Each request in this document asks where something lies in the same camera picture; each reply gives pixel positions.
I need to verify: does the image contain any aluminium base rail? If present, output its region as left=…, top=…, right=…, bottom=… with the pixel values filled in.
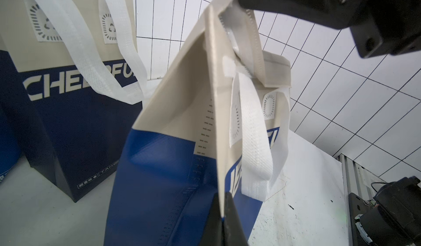
left=337, top=154, right=376, bottom=246

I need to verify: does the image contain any dark blue bag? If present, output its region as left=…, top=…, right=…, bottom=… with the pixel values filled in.
left=104, top=0, right=291, bottom=246

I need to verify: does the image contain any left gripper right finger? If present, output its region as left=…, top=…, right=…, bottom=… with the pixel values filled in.
left=223, top=192, right=248, bottom=246

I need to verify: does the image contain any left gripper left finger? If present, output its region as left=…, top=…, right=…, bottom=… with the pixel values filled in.
left=198, top=193, right=225, bottom=246

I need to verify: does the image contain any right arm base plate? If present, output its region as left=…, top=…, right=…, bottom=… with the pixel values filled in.
left=348, top=193, right=376, bottom=246

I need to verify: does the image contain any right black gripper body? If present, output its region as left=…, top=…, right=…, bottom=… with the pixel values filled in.
left=239, top=0, right=421, bottom=59

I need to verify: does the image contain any blue Cheerful bag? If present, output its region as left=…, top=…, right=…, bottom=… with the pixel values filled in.
left=0, top=108, right=22, bottom=182

